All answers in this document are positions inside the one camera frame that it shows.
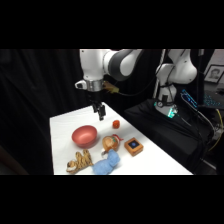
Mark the black curtain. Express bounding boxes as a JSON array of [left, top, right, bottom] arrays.
[[0, 49, 168, 176]]

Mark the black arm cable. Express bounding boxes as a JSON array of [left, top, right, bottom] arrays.
[[114, 49, 168, 98]]

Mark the green base light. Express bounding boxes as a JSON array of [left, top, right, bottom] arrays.
[[166, 105, 178, 119]]

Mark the pink bowl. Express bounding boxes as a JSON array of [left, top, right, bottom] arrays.
[[71, 124, 99, 149]]

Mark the blue plush toy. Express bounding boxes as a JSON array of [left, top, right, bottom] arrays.
[[91, 149, 121, 176]]

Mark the keyboard with blue lights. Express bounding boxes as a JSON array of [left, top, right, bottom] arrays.
[[180, 88, 224, 110]]

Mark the orange doll with red hat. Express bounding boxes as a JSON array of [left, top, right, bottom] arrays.
[[100, 133, 125, 157]]

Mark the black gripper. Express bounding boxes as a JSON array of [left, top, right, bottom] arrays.
[[87, 90, 107, 121]]

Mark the yellow cable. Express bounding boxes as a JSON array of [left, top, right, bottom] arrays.
[[208, 108, 224, 152]]

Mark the framed portrait picture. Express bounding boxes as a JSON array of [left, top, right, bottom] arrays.
[[203, 64, 224, 85]]

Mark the black cloth-covered robot stand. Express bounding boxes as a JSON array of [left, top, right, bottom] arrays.
[[123, 97, 216, 176]]

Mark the yellowish wrist camera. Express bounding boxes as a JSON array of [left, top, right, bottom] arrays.
[[102, 80, 120, 94]]

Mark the tiger plush toy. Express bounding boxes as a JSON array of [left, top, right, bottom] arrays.
[[65, 148, 95, 175]]

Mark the wooden block with blue square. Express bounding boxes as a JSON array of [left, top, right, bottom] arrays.
[[123, 137, 145, 157]]

